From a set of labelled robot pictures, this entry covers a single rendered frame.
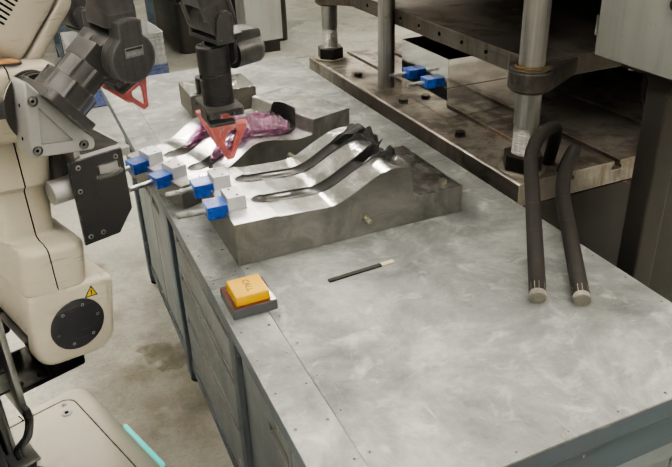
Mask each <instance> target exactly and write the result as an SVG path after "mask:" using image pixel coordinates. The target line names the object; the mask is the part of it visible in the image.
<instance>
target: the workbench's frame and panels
mask: <svg viewBox="0 0 672 467"><path fill-rule="evenodd" d="M134 195H135V201H136V206H137V212H138V217H139V223H140V229H141V234H142V240H143V245H144V251H145V257H146V262H147V268H148V273H149V277H150V280H151V282H152V283H153V284H157V287H158V289H159V291H160V294H161V296H162V298H163V301H164V303H165V306H166V308H167V310H168V313H169V315H170V317H171V320H172V322H173V324H174V327H175V329H176V331H177V334H178V336H179V339H180V341H181V343H182V346H183V348H184V350H185V353H186V359H187V365H188V371H189V374H190V376H191V379H192V381H195V382H198V383H199V386H200V388H201V390H202V393H203V395H204V397H205V400H206V402H207V404H208V407H209V409H210V412H211V414H212V416H213V419H214V421H215V423H216V426H217V428H218V430H219V433H220V435H221V437H222V440H223V442H224V445H225V447H226V449H227V452H228V454H229V456H230V459H231V461H232V463H233V466H234V467H306V466H305V464H304V462H303V460H302V459H301V457H300V455H299V453H298V451H297V449H296V448H295V446H294V444H293V442H292V440H291V438H290V436H289V435H288V433H287V431H286V429H285V427H284V425H283V424H282V422H281V420H280V418H279V416H278V414H277V412H276V411H275V409H274V407H273V405H272V403H271V401H270V400H269V398H268V396H267V394H266V392H265V390H264V388H263V387H262V385H261V383H260V381H259V379H258V377H257V375H256V374H255V372H254V370H253V368H252V366H251V364H250V363H249V361H248V359H247V357H246V355H245V353H244V351H243V350H242V348H241V346H240V344H239V342H238V340H237V339H236V337H235V335H234V333H233V331H232V329H231V327H230V326H229V324H228V322H227V320H226V318H225V316H224V315H223V313H222V311H221V309H220V307H219V305H218V303H217V302H216V300H215V298H214V296H213V294H212V292H211V290H210V289H209V287H208V285H207V283H206V281H205V279H204V278H203V276H202V274H201V272H200V270H199V268H198V266H197V265H196V263H195V261H194V259H193V257H192V255H191V254H190V252H189V250H188V248H187V246H186V244H185V242H184V241H183V239H182V237H181V235H180V233H179V231H178V230H177V228H176V226H175V224H174V222H173V220H172V218H171V217H170V215H169V213H168V211H167V209H166V207H165V205H164V204H163V202H162V200H161V198H160V196H159V194H158V193H157V192H156V191H155V190H153V189H151V188H150V187H148V186H147V187H144V188H141V189H138V190H135V191H134ZM508 467H672V400H669V401H667V402H664V403H662V404H659V405H657V406H655V407H652V408H650V409H647V410H645V411H642V412H640V413H637V414H635V415H632V416H630V417H628V418H625V419H623V420H620V421H618V422H615V423H613V424H610V425H608V426H606V427H603V428H601V429H598V430H596V431H593V432H591V433H588V434H586V435H583V436H581V437H579V438H576V439H574V440H571V441H569V442H566V443H564V444H561V445H559V446H557V447H554V448H552V449H549V450H547V451H544V452H542V453H539V454H537V455H534V456H532V457H530V458H527V459H525V460H522V461H520V462H517V463H515V464H512V465H510V466H508Z"/></svg>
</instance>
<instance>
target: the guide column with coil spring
mask: <svg viewBox="0 0 672 467"><path fill-rule="evenodd" d="M393 73H395V0H378V87H379V88H381V89H391V88H394V87H395V77H394V78H390V77H389V74H393Z"/></svg>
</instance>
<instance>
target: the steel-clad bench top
mask: <svg viewBox="0 0 672 467"><path fill-rule="evenodd" d="M238 73H241V74H242V75H243V76H245V77H246V78H247V79H248V80H249V81H251V82H252V83H253V84H254V85H255V86H256V95H258V94H262V93H265V92H269V91H272V90H276V89H279V88H283V87H286V86H287V87H290V88H293V89H296V90H299V91H302V92H304V93H307V94H310V95H313V96H316V97H319V98H322V99H325V100H328V101H331V102H334V103H337V104H340V105H343V106H346V107H349V124H350V123H354V124H356V123H359V124H361V125H363V126H364V127H365V128H366V127H368V126H371V128H372V131H373V134H374V133H375V134H376V135H377V136H378V142H379V141H380V140H381V139H382V141H381V143H380V145H379V147H380V148H383V149H385V148H386V147H387V146H389V145H391V147H396V146H401V145H403V146H405V147H406V148H408V149H409V150H411V151H412V152H414V153H415V154H417V155H418V156H419V157H421V158H422V159H424V160H425V161H427V162H428V163H430V164H431V165H433V166H434V167H436V168H437V169H438V170H440V171H441V172H443V173H444V174H446V175H447V176H449V177H450V178H452V179H453V180H454V181H456V182H457V183H459V184H460V185H462V201H461V211H458V212H454V213H450V214H446V215H442V216H438V217H434V218H430V219H426V220H422V221H418V222H414V223H410V224H406V225H402V226H398V227H394V228H390V229H386V230H382V231H378V232H374V233H370V234H366V235H362V236H358V237H354V238H350V239H346V240H342V241H338V242H334V243H330V244H326V245H322V246H318V247H314V248H310V249H306V250H302V251H298V252H294V253H290V254H286V255H282V256H279V257H275V258H271V259H267V260H263V261H259V262H255V263H251V264H247V265H243V266H238V265H237V263H236V261H235V260H234V258H233V257H232V255H231V254H230V252H229V250H228V249H227V247H226V246H225V244H224V243H223V241H222V240H221V238H220V236H219V235H218V233H217V232H216V230H215V229H214V227H213V225H212V224H211V222H210V221H209V220H208V219H207V217H206V216H205V214H202V215H197V216H192V217H188V218H183V219H179V220H178V219H177V217H176V214H177V213H181V212H186V211H191V210H195V209H200V208H203V206H202V203H199V204H196V205H193V206H191V207H188V208H185V209H183V208H182V207H180V206H179V205H177V204H175V203H174V202H172V201H171V200H169V199H167V198H166V197H164V196H163V195H161V194H159V193H158V192H157V193H158V194H159V196H160V198H161V200H162V202H163V204H164V205H165V207H166V209H167V211H168V213H169V215H170V217H171V218H172V220H173V222H174V224H175V226H176V228H177V230H178V231H179V233H180V235H181V237H182V239H183V241H184V242H185V244H186V246H187V248H188V250H189V252H190V254H191V255H192V257H193V259H194V261H195V263H196V265H197V266H198V268H199V270H200V272H201V274H202V276H203V278H204V279H205V281H206V283H207V285H208V287H209V289H210V290H211V292H212V294H213V296H214V298H215V300H216V302H217V303H218V305H219V307H220V309H221V311H222V313H223V315H224V316H225V318H226V320H227V322H228V324H229V326H230V327H231V329H232V331H233V333H234V335H235V337H236V339H237V340H238V342H239V344H240V346H241V348H242V350H243V351H244V353H245V355H246V357H247V359H248V361H249V363H250V364H251V366H252V368H253V370H254V372H255V374H256V375H257V377H258V379H259V381H260V383H261V385H262V387H263V388H264V390H265V392H266V394H267V396H268V398H269V400H270V401H271V403H272V405H273V407H274V409H275V411H276V412H277V414H278V416H279V418H280V420H281V422H282V424H283V425H284V427H285V429H286V431H287V433H288V435H289V436H290V438H291V440H292V442H293V444H294V446H295V448H296V449H297V451H298V453H299V455H300V457H301V459H302V460H303V462H304V464H305V466H306V467H508V466H510V465H512V464H515V463H517V462H520V461H522V460H525V459H527V458H530V457H532V456H534V455H537V454H539V453H542V452H544V451H547V450H549V449H552V448H554V447H557V446H559V445H561V444H564V443H566V442H569V441H571V440H574V439H576V438H579V437H581V436H583V435H586V434H588V433H591V432H593V431H596V430H598V429H601V428H603V427H606V426H608V425H610V424H613V423H615V422H618V421H620V420H623V419H625V418H628V417H630V416H632V415H635V414H637V413H640V412H642V411H645V410H647V409H650V408H652V407H655V406H657V405H659V404H662V403H664V402H667V401H669V400H672V303H671V302H670V301H668V300H667V299H665V298H664V297H662V296H661V295H659V294H658V293H656V292H654V291H653V290H651V289H650V288H648V287H647V286H645V285H644V284H642V283H641V282H639V281H637V280H636V279H634V278H633V277H631V276H630V275H628V274H627V273H625V272H624V271H622V270H620V269H619V268H617V267H616V266H614V265H613V264H611V263H610V262H608V261H607V260H605V259H603V258H602V257H600V256H599V255H597V254H596V253H594V252H593V251H591V250H590V249H588V248H586V247H585V246H583V245H582V244H580V246H581V251H582V256H583V261H584V266H585V271H586V276H587V281H588V286H589V291H590V296H591V302H590V304H589V305H587V306H584V307H581V306H576V305H575V304H574V303H573V298H572V292H571V287H570V281H569V275H568V270H567V264H566V258H565V252H564V247H563V241H562V235H561V231H560V230H559V229H557V228H555V227H554V226H552V225H551V224H549V223H548V222H546V221H545V220H543V219H542V229H543V244H544V260H545V275H546V290H547V299H546V301H545V302H543V303H533V302H531V301H530V299H529V286H528V261H527V237H526V212H525V207H523V206H521V205H520V204H518V203H517V202H515V201H514V200H512V199H511V198H509V197H508V196H506V195H504V194H503V193H501V192H500V191H498V190H497V189H495V188H494V187H492V186H491V185H489V184H487V183H486V182H484V181H483V180H481V179H480V178H478V177H477V176H475V175H474V174H472V173H470V172H469V171H467V170H466V169H464V168H463V167H461V166H460V165H458V164H456V163H455V162H453V161H452V160H450V159H449V158H447V157H446V156H444V155H443V154H441V153H439V152H438V151H436V150H435V149H433V148H432V147H430V146H429V145H427V144H426V143H424V142H422V141H421V140H419V139H418V138H416V137H415V136H413V135H412V134H410V133H409V132H407V131H405V130H404V129H402V128H401V127H399V126H398V125H396V124H395V123H393V122H392V121H390V120H388V119H387V118H385V117H384V116H382V115H381V114H379V113H378V112H376V111H375V110H373V109H371V108H370V107H368V106H367V105H365V104H364V103H362V102H361V101H359V100H358V99H356V98H354V97H353V96H351V95H350V94H348V93H347V92H345V91H344V90H342V89H340V88H339V87H337V86H336V85H334V84H333V83H331V82H330V81H328V80H327V79H325V78H323V77H322V76H320V75H319V74H317V73H316V72H314V71H313V70H311V69H310V68H308V67H306V66H305V65H303V64H302V63H300V62H299V61H297V60H296V59H294V58H293V57H291V56H289V55H287V56H280V57H274V58H267V59H262V60H261V61H258V62H255V63H252V64H248V65H245V66H242V67H239V68H235V69H233V68H231V74H238ZM198 74H199V70H198V69H192V70H185V71H178V72H172V73H165V74H158V75H151V76H147V77H146V82H147V96H148V103H149V106H148V107H147V108H146V109H142V108H141V107H139V106H137V105H136V104H134V103H133V102H130V103H128V102H126V101H124V100H123V99H121V98H119V97H118V96H116V95H114V94H112V93H111V92H109V91H107V90H105V89H103V88H102V87H101V89H102V91H103V93H104V95H105V96H106V98H107V100H108V102H109V104H110V106H111V108H112V109H113V111H114V113H115V115H116V117H117V119H118V120H119V122H120V124H121V126H122V128H123V130H124V132H125V133H126V135H127V137H128V139H129V141H130V143H131V144H132V146H133V148H134V150H135V151H139V149H142V148H145V147H149V146H155V145H158V144H162V143H165V142H167V141H168V140H170V139H171V138H172V137H174V136H175V135H176V134H177V133H178V132H179V131H180V130H181V129H182V128H183V127H184V126H185V125H187V124H188V123H189V122H190V121H191V120H193V118H192V117H191V115H190V114H189V113H188V112H187V110H186V109H185V108H184V107H183V106H182V104H181V99H180V92H179V84H178V83H179V82H185V81H192V80H195V78H194V77H195V76H196V75H198ZM391 259H393V260H394V261H395V263H392V264H389V265H386V266H382V267H379V268H376V269H372V270H369V271H366V272H363V273H360V274H356V275H353V276H350V277H347V278H344V279H340V280H337V281H334V282H331V283H330V282H329V281H328V279H329V278H332V277H336V276H339V275H342V274H345V273H349V272H352V271H355V270H358V269H362V268H365V267H368V266H371V265H375V264H378V263H381V262H384V261H387V260H391ZM254 274H259V276H260V277H262V278H263V279H264V281H265V282H266V284H267V285H268V286H269V288H270V289H271V291H272V292H273V294H274V295H275V297H276V298H277V302H278V308H277V309H274V310H270V311H267V312H263V313H259V314H256V315H252V316H249V317H245V318H241V319H238V320H234V319H233V318H232V316H231V314H230V312H229V310H228V309H227V307H226V305H225V303H224V302H223V300H222V298H221V293H220V288H221V287H225V286H227V285H226V282H227V281H230V280H234V279H238V278H242V277H246V276H250V275H254Z"/></svg>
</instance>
